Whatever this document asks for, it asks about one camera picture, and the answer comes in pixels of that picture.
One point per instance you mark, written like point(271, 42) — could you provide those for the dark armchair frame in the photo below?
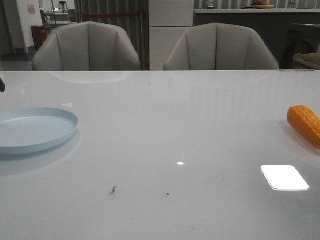
point(301, 39)

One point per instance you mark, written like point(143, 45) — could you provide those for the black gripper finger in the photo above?
point(2, 86)

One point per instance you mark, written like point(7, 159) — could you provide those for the grey left upholstered chair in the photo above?
point(87, 46)

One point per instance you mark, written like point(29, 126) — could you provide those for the light blue round plate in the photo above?
point(35, 129)

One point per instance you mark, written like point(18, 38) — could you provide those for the orange corn cob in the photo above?
point(306, 123)

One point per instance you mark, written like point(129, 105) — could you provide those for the white cabinet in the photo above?
point(167, 20)

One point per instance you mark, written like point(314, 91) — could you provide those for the red barrier belt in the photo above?
point(116, 15)

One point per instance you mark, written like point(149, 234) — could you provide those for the beige cushion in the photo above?
point(310, 60)

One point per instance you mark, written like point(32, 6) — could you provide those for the red trash bin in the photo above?
point(39, 35)

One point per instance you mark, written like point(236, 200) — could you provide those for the dark counter with white top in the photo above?
point(271, 24)

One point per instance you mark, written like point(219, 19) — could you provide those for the grey right upholstered chair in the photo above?
point(219, 47)

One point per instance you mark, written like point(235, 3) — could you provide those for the fruit bowl on counter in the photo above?
point(260, 4)

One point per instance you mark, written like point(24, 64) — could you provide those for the grey upholstered chair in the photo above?
point(87, 46)
point(219, 47)

